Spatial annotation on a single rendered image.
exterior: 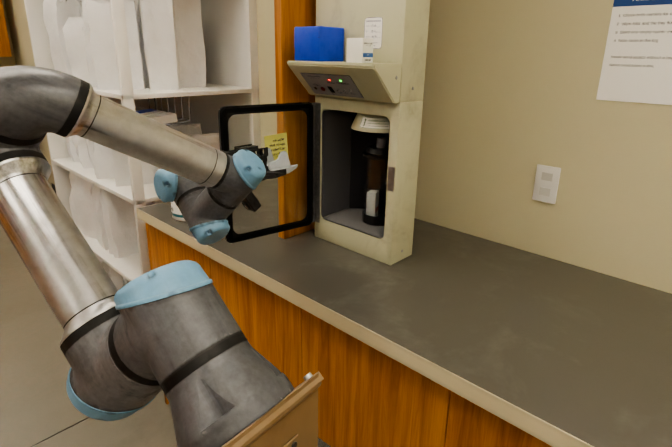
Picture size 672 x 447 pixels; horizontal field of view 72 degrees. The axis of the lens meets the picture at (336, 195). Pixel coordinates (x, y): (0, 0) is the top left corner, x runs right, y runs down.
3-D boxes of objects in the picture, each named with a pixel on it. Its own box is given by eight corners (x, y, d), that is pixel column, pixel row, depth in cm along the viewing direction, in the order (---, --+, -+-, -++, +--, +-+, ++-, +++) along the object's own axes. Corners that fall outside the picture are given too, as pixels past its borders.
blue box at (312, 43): (319, 60, 137) (319, 28, 134) (344, 61, 130) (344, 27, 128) (293, 60, 130) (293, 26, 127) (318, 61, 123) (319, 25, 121)
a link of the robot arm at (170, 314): (194, 352, 52) (137, 254, 55) (134, 405, 57) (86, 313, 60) (259, 320, 62) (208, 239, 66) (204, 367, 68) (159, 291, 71)
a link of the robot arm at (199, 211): (222, 217, 91) (197, 175, 95) (191, 250, 96) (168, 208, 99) (248, 215, 98) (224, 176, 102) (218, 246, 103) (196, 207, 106)
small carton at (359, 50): (356, 62, 124) (357, 38, 122) (372, 62, 121) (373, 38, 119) (346, 62, 120) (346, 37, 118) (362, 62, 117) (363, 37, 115)
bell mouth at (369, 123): (375, 122, 152) (375, 105, 150) (420, 129, 140) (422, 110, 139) (338, 127, 140) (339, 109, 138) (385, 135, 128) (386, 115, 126)
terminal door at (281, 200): (313, 224, 152) (313, 101, 141) (226, 244, 135) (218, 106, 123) (311, 223, 153) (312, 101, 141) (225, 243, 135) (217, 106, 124)
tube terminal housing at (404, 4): (361, 218, 173) (369, -3, 151) (436, 242, 152) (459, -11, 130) (313, 235, 156) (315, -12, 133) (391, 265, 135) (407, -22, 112)
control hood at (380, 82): (314, 94, 142) (314, 60, 139) (400, 103, 121) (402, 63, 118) (286, 96, 134) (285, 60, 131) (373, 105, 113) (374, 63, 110)
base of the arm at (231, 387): (220, 448, 47) (172, 363, 49) (168, 483, 55) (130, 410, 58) (314, 374, 58) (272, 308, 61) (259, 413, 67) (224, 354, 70)
